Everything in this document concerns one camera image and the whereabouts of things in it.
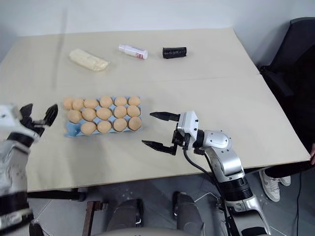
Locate black chair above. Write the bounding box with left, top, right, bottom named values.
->
left=255, top=17, right=315, bottom=150

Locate thin black floor cable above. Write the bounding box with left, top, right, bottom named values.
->
left=296, top=171, right=304, bottom=236

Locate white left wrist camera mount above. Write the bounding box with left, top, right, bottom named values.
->
left=0, top=104, right=40, bottom=138

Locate white bottle with red label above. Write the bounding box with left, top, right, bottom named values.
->
left=118, top=44, right=149, bottom=60

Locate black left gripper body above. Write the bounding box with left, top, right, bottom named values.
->
left=23, top=118, right=51, bottom=135

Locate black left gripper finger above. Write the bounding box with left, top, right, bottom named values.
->
left=19, top=103, right=34, bottom=122
left=40, top=103, right=59, bottom=126

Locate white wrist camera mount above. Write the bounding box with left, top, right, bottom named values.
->
left=0, top=104, right=40, bottom=138
left=176, top=111, right=199, bottom=139

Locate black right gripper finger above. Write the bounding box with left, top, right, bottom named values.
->
left=141, top=140, right=179, bottom=156
left=149, top=111, right=182, bottom=122

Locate blue egg carton tray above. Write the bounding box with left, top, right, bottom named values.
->
left=64, top=96, right=144, bottom=137

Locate black table frame bar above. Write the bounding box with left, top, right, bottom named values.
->
left=27, top=188, right=86, bottom=202

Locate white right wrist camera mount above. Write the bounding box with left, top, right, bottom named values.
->
left=176, top=111, right=199, bottom=139

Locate rusty metal table bracket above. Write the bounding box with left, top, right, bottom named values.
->
left=82, top=200, right=109, bottom=236

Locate dark rounded robot leg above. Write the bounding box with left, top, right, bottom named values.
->
left=113, top=198, right=145, bottom=232
left=171, top=191, right=205, bottom=232

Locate black trouser leg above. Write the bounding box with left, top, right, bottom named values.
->
left=263, top=144, right=315, bottom=179

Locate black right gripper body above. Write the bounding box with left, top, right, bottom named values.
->
left=171, top=121, right=190, bottom=150

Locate pale yellow wrapped food packet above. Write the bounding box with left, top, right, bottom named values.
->
left=68, top=48, right=110, bottom=72

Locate black rolled bag bundle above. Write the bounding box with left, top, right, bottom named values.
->
left=161, top=46, right=187, bottom=60

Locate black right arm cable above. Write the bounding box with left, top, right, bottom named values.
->
left=182, top=145, right=238, bottom=236

